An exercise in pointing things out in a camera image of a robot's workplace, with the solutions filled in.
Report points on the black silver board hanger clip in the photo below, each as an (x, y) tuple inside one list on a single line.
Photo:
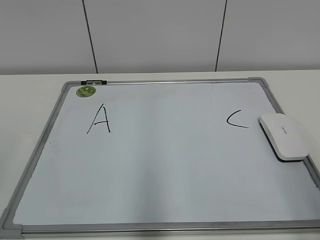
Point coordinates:
[(93, 82)]

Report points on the green round magnet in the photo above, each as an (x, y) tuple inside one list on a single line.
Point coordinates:
[(86, 91)]

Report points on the white board with grey frame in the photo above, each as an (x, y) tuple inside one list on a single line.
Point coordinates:
[(169, 156)]

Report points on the white board eraser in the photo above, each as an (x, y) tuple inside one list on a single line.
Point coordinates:
[(284, 136)]

